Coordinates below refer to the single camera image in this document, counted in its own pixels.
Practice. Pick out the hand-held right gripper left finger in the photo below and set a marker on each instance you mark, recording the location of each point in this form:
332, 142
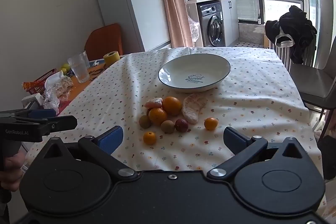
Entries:
111, 138

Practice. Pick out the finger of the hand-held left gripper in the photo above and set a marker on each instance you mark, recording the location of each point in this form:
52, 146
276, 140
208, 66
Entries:
42, 113
64, 123

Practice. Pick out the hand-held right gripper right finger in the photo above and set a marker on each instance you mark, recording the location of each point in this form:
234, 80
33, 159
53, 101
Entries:
232, 140

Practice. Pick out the small orange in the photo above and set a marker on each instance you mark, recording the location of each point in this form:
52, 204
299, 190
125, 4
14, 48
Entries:
149, 138
210, 123

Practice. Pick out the small beige food piece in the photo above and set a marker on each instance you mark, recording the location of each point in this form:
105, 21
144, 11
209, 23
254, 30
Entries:
194, 107

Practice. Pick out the dark red round fruit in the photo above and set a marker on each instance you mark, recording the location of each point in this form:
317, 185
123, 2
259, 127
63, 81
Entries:
181, 125

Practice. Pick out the brown round fruit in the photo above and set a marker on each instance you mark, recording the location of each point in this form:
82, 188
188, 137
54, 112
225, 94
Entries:
145, 121
167, 126

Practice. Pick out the white plate with dark rim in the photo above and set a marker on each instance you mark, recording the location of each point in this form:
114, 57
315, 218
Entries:
194, 74

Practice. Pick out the person's left hand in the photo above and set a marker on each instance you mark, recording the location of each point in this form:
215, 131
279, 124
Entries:
11, 170

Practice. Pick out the small white box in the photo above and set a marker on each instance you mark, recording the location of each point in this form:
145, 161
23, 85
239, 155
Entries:
31, 100

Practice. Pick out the crumpled plastic food bag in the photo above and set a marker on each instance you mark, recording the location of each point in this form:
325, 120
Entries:
56, 90

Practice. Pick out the red plastic basket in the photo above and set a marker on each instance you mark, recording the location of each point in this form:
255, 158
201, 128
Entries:
39, 81

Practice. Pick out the orange patterned table mat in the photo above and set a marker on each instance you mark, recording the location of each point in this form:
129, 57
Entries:
86, 85

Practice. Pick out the medium orange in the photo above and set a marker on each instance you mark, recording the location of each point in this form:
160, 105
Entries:
157, 116

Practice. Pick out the floral tablecloth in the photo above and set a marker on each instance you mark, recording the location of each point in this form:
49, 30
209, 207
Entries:
118, 87

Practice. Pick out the yellow green fruit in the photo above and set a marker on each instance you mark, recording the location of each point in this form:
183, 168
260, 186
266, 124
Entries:
65, 67

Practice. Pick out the clear drinking glass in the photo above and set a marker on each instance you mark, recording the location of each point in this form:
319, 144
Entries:
78, 70
86, 58

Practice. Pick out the large orange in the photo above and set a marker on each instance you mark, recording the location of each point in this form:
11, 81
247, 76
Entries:
172, 106

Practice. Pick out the yellow tape roll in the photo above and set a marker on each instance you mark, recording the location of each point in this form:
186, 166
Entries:
111, 58

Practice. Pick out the orange wooden chair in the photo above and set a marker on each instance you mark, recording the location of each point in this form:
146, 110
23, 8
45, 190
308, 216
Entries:
105, 41

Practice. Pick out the grey chair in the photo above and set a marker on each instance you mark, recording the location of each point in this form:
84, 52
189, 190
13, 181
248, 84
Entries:
312, 82

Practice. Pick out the grey washing machine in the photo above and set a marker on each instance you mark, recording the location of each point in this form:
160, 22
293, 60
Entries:
214, 27

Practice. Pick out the clear plastic bag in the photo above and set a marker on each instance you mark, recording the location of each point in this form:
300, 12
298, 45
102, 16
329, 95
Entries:
194, 28

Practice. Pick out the white cabinet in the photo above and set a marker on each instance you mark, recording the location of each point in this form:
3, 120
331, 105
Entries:
231, 22

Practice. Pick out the small dark bottle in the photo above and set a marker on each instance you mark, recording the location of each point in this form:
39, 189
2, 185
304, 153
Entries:
259, 19

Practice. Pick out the black clothing pile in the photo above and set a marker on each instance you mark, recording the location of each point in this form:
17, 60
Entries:
294, 27

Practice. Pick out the white refrigerator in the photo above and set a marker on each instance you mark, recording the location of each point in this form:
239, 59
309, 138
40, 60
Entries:
131, 3

